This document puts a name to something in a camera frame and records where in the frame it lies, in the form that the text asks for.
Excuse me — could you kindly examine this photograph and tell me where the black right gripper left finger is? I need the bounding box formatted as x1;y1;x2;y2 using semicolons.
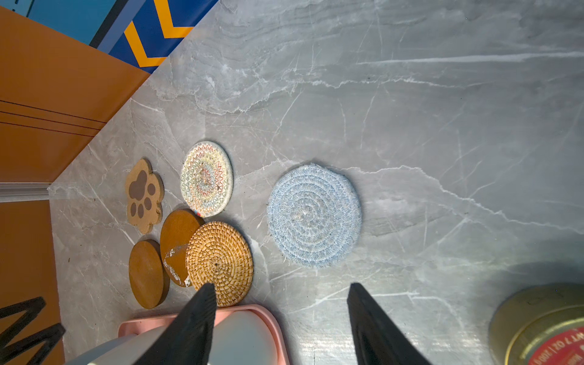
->
135;283;217;365

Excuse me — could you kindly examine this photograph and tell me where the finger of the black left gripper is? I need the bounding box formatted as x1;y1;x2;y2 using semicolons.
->
0;297;67;365

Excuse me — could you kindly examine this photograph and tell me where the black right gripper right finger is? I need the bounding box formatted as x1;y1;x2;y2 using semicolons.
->
347;283;430;365

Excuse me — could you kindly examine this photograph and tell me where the round brown wooden coaster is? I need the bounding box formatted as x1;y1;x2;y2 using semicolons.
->
129;240;170;310

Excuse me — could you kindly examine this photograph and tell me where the chipped brown wooden coaster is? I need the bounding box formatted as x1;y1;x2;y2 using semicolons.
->
160;209;205;287

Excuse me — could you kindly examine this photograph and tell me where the light blue woven coaster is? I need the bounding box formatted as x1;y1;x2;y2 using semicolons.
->
267;164;363;269

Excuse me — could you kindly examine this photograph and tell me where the paw shaped cork coaster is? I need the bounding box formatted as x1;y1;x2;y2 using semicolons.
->
125;158;164;234

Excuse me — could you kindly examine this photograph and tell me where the cream multicolour woven coaster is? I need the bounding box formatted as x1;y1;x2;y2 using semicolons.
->
180;141;234;218

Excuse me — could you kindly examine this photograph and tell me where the tan rattan coaster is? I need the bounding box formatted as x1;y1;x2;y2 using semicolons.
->
186;221;254;307

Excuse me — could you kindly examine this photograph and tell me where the pink plastic tray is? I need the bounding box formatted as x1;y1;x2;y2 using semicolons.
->
117;304;290;364

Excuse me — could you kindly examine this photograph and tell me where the white mug red inside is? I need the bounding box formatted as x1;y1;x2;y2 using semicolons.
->
69;313;276;364

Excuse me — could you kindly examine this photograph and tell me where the grey aluminium corner post left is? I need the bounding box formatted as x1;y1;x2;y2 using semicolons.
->
0;182;50;203

